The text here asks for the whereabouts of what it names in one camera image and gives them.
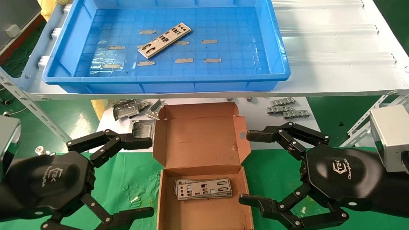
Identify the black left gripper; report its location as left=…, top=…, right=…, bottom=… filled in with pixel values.
left=8, top=129, right=154, bottom=230

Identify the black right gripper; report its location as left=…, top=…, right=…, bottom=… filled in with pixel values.
left=238, top=122, right=384, bottom=229

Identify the brown cardboard box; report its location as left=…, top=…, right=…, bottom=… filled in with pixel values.
left=153, top=102, right=254, bottom=230

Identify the blue plastic tray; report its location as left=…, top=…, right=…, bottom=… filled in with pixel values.
left=42, top=0, right=290, bottom=94

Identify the green table cloth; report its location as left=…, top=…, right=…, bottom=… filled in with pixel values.
left=0, top=147, right=409, bottom=230

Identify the flat square metal plate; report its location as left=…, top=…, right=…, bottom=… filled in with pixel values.
left=128, top=120, right=156, bottom=141

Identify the yellow plastic bag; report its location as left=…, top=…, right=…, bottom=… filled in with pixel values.
left=91, top=99, right=107, bottom=120
left=37, top=0, right=67, bottom=21

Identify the silver binder clip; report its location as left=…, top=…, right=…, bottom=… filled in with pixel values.
left=35, top=146, right=56, bottom=156

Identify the long ribbed metal bracket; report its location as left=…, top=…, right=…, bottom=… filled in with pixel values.
left=270, top=97, right=296, bottom=106
left=267, top=106, right=293, bottom=114
left=283, top=110, right=310, bottom=119

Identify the large bent metal bracket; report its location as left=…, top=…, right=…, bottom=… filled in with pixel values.
left=112, top=100, right=141, bottom=121

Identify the angled metal bracket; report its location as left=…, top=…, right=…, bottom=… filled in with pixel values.
left=145, top=99, right=167, bottom=121

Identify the grey slotted shelf post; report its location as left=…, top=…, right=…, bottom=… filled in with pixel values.
left=339, top=94, right=409, bottom=148
left=0, top=67, right=72, bottom=142

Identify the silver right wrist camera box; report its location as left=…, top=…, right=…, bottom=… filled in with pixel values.
left=370, top=105, right=409, bottom=174

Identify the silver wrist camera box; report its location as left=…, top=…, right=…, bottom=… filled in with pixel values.
left=370, top=105, right=409, bottom=174
left=0, top=115, right=21, bottom=174

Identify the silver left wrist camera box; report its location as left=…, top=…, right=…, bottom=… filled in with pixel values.
left=0, top=115, right=21, bottom=174

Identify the white floor cable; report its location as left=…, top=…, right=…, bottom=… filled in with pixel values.
left=0, top=107, right=27, bottom=116

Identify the thin black floor cable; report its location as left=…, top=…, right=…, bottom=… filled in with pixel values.
left=0, top=48, right=32, bottom=77

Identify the white wall socket box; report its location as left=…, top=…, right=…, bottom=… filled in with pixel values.
left=5, top=24, right=21, bottom=38

